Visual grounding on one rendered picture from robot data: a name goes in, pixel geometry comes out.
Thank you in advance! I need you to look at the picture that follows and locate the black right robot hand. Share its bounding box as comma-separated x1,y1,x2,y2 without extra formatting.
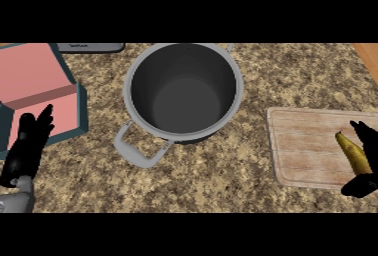
340,120,378,199

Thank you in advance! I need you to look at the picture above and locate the pink box with teal frame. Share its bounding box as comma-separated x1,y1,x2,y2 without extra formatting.
0,43,91,160

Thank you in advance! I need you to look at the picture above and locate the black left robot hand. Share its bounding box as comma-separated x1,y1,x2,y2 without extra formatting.
0,103,57,189

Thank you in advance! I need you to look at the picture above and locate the grey metal pot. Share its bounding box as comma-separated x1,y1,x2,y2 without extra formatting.
113,43,246,169

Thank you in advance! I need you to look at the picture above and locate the orange wooden panel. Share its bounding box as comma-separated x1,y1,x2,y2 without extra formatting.
351,43,378,84

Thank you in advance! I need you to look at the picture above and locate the pale wooden cutting board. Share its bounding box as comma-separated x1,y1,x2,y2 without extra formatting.
266,106,378,191

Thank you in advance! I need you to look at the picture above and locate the grey flat appliance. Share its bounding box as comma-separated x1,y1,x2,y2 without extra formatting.
57,43,128,55

